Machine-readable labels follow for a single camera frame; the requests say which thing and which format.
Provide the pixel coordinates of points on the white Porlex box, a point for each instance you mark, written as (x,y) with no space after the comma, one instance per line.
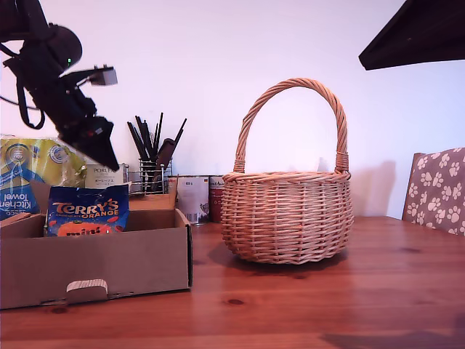
(101,178)

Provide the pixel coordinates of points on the kitchen towel pack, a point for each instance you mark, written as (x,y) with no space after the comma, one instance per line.
(22,163)

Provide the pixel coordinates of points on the red labelled tin can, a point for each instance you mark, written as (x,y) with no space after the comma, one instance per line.
(217,200)

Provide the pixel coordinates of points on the brown cardboard box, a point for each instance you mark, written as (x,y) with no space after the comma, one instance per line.
(109,254)

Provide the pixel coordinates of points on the blue Terry's mini eggs bag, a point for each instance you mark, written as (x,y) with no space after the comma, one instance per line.
(87,214)

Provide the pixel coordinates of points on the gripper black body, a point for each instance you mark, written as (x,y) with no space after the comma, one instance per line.
(65,105)

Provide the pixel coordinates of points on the white labelled tin can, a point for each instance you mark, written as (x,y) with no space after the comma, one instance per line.
(192,200)
(172,184)

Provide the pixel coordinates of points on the dark brown wooden utensil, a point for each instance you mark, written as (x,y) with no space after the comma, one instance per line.
(166,152)

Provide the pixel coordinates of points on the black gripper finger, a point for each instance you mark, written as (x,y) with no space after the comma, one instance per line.
(428,32)
(96,145)

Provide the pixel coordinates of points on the black chopstick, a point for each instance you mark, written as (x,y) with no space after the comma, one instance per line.
(178,134)
(159,130)
(136,141)
(146,140)
(144,136)

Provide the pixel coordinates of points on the chair with paw print cover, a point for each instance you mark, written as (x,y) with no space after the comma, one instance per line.
(436,189)

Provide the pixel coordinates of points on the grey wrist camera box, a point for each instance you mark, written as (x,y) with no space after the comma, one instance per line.
(103,77)

